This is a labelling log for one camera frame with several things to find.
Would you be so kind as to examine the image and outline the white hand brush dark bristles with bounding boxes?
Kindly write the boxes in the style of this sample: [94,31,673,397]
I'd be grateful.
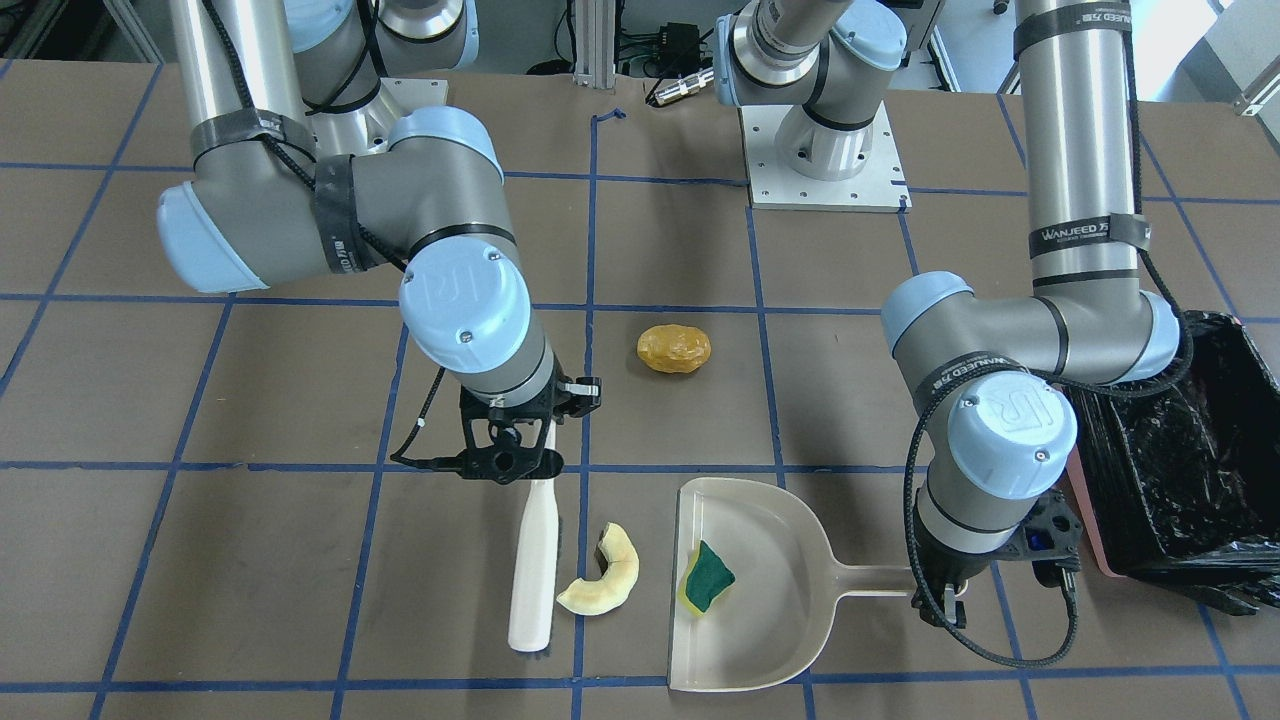
[507,470,561,653]

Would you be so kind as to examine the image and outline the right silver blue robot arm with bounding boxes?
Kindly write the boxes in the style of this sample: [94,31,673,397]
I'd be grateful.
[157,1,602,484]

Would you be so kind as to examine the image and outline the pale curved peel piece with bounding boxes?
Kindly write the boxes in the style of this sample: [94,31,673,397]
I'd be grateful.
[556,521,640,618]

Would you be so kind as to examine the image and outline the black lined trash bin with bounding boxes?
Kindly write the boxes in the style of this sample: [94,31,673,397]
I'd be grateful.
[1068,311,1279,616]

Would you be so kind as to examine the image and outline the yellow potato-like toy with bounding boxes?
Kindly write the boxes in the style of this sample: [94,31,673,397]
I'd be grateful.
[636,324,712,374]

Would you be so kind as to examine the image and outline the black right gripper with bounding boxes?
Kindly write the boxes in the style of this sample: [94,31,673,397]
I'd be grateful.
[458,375,602,486]

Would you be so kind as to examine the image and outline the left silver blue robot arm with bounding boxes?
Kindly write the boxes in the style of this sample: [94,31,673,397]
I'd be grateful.
[714,1,1181,630]

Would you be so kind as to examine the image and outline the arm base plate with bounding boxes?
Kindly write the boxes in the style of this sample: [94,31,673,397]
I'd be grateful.
[310,77,449,156]
[740,105,913,213]

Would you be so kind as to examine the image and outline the green yellow sponge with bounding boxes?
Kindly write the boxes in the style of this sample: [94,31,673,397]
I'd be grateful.
[678,539,736,618]

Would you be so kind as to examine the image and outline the beige plastic dustpan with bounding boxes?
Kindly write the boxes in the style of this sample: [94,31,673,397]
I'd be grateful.
[667,477,916,693]

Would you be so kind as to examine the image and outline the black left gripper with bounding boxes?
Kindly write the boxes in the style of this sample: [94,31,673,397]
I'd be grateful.
[910,489,1083,629]

